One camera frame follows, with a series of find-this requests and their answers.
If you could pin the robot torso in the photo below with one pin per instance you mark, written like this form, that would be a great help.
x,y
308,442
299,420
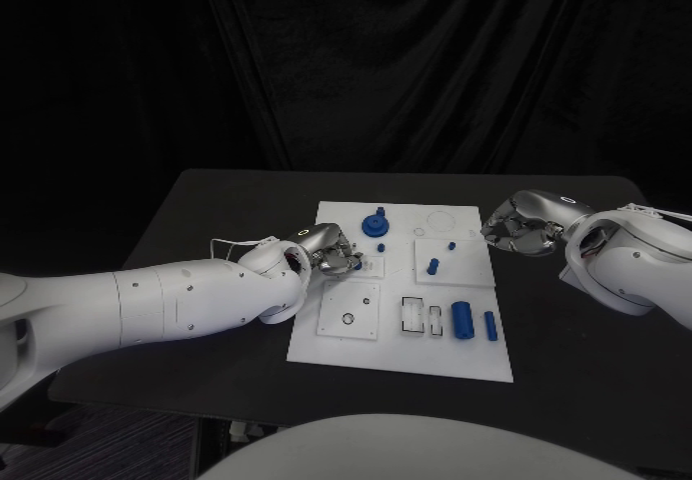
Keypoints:
x,y
433,450

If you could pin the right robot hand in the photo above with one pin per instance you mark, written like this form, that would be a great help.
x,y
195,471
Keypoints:
x,y
535,221

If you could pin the thin blue cylinder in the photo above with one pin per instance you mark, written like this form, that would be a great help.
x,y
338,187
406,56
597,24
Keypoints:
x,y
491,326

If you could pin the white task board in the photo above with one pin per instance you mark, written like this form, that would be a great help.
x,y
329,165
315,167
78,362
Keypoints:
x,y
400,348

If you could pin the blue gear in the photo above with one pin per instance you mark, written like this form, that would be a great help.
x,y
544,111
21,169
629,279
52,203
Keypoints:
x,y
374,225

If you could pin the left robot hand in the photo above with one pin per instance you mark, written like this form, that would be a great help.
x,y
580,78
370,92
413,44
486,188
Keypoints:
x,y
325,243

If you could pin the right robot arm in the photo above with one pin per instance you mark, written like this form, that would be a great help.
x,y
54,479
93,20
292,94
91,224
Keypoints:
x,y
628,262

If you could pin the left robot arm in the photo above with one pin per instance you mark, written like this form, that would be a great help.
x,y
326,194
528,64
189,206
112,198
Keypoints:
x,y
162,300

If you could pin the thick blue cylinder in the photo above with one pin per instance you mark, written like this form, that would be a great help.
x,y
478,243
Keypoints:
x,y
463,320

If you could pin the tall blue peg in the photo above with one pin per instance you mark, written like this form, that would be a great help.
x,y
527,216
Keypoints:
x,y
432,266

